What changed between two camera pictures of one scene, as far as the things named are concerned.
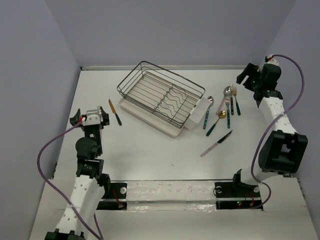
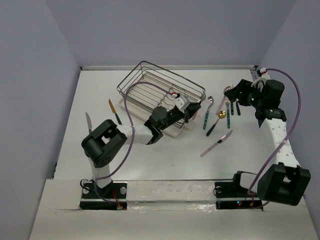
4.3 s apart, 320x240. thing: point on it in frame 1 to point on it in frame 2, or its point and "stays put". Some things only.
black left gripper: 105,119 to 189,111
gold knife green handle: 113,110 stays put
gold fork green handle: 234,91 stays put
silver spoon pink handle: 227,91 stays put
